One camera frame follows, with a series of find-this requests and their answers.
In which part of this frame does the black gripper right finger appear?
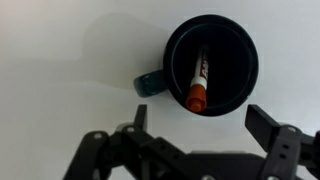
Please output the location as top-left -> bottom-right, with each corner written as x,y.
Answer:
245,104 -> 320,180

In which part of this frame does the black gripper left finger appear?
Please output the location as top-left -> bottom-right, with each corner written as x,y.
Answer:
63,104 -> 187,180

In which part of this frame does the orange capped white marker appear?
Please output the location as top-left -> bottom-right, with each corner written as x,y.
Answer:
186,45 -> 210,112

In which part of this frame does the dark green enamel mug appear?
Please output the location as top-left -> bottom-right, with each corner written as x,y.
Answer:
134,14 -> 259,117

